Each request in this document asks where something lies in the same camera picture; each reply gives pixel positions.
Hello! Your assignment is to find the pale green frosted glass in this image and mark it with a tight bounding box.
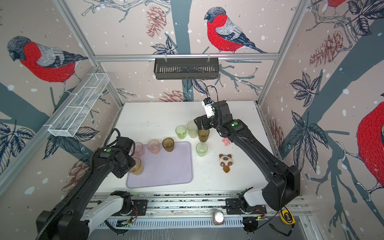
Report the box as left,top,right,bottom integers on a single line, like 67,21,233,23
187,121,198,139

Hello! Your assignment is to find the yellow glass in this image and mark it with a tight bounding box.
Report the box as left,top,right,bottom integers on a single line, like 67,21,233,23
129,157,144,176

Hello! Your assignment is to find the pink glass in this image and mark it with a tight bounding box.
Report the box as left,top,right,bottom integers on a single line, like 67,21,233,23
134,142,145,158
147,140,161,154

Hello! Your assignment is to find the small green glass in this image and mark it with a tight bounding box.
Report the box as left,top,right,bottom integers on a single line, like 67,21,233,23
175,126,187,140

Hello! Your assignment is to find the pale green short glass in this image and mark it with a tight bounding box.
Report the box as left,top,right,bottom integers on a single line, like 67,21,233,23
196,143,208,157

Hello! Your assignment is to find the olive amber glass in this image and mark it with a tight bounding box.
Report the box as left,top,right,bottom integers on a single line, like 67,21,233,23
162,138,175,152

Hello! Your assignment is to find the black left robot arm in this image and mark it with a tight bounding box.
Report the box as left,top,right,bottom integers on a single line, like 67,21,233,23
36,135,136,240

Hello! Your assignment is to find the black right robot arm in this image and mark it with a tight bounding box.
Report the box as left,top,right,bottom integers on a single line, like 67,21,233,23
194,97,300,211

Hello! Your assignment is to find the lilac plastic tray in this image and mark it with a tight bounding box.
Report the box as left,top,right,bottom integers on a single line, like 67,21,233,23
127,142,193,189

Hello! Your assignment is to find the brown tall glass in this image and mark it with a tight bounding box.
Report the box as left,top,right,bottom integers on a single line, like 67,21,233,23
198,129,210,143

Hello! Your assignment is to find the small pink toy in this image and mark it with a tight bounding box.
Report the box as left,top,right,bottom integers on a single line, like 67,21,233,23
222,138,231,147

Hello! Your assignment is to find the brown white bear toy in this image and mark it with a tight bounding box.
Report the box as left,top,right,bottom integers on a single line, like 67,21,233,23
219,154,233,173

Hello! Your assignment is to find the white lidded jar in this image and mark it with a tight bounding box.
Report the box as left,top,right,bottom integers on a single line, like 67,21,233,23
213,211,225,225

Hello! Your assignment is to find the yellow tape measure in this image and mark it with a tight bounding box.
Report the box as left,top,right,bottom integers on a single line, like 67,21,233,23
280,209,296,225

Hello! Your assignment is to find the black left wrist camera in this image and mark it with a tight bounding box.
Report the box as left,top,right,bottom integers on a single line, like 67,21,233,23
115,137,136,156

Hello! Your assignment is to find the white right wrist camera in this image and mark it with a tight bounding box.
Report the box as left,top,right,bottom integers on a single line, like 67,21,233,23
202,97,215,118

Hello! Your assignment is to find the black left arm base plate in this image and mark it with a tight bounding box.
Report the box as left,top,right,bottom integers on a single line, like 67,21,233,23
113,200,148,217

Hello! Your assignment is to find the black hanging wire basket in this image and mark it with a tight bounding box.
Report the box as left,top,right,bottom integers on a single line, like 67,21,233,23
154,58,220,80

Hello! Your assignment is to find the white wire mesh shelf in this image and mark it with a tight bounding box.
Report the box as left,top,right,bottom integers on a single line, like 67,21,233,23
48,73,110,137

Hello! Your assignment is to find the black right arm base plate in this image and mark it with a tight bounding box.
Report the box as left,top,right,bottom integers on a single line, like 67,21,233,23
223,199,267,215

